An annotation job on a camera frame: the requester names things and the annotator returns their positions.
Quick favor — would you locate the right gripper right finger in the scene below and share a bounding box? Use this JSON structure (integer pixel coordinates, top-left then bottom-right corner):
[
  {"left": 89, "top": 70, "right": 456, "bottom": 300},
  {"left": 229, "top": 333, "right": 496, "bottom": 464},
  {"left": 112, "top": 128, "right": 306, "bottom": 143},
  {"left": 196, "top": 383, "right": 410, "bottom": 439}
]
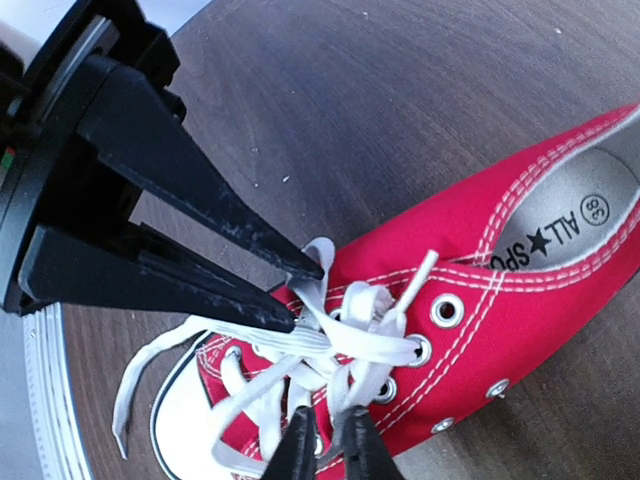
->
[{"left": 341, "top": 406, "right": 403, "bottom": 480}]

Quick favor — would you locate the red canvas sneaker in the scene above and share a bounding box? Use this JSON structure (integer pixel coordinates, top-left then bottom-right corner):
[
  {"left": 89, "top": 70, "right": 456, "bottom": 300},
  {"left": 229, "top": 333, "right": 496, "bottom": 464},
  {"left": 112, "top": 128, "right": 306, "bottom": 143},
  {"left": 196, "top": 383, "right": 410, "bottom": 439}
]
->
[{"left": 112, "top": 104, "right": 639, "bottom": 479}]

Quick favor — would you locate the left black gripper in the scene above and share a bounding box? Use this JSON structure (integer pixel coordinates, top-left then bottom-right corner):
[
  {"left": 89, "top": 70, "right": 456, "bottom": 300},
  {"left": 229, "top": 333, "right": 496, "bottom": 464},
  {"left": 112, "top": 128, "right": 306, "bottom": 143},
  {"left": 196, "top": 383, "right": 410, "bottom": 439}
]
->
[{"left": 1, "top": 1, "right": 324, "bottom": 315}]

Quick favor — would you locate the aluminium front rail frame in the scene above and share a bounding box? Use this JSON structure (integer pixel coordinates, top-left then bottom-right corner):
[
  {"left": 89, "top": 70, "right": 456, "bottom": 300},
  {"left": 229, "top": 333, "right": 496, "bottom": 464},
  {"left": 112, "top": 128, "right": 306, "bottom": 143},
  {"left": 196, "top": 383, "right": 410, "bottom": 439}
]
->
[{"left": 1, "top": 304, "right": 94, "bottom": 479}]

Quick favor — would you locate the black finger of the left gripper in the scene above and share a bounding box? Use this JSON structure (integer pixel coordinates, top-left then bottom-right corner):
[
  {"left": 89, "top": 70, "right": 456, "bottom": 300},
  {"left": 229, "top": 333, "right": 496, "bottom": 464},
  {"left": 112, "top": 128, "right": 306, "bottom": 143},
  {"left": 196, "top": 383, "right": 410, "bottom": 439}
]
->
[{"left": 18, "top": 224, "right": 295, "bottom": 333}]

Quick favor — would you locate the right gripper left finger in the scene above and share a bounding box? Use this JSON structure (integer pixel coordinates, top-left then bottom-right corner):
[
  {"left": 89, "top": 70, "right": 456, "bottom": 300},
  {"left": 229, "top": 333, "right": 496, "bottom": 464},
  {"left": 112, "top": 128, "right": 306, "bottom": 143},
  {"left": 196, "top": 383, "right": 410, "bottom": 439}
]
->
[{"left": 260, "top": 406, "right": 317, "bottom": 480}]

